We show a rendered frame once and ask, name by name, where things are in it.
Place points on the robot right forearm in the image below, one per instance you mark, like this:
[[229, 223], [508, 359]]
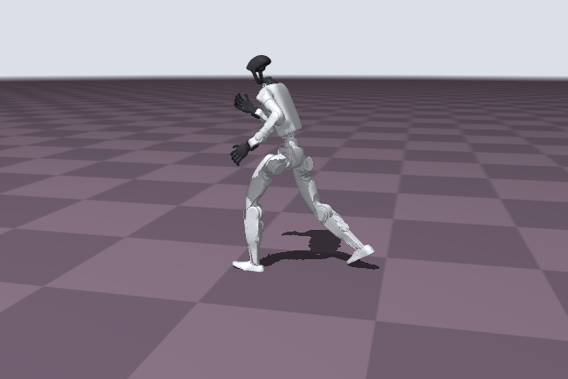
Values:
[[261, 113]]

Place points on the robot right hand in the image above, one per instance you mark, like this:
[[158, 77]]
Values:
[[245, 106]]

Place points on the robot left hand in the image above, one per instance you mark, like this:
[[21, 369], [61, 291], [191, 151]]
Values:
[[241, 151]]

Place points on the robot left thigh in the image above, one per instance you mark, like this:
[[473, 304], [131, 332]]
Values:
[[262, 178]]

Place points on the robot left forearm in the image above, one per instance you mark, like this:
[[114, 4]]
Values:
[[265, 132]]

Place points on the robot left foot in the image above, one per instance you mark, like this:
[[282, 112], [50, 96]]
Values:
[[247, 266]]

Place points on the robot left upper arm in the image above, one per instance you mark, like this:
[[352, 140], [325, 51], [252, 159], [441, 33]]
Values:
[[265, 97]]

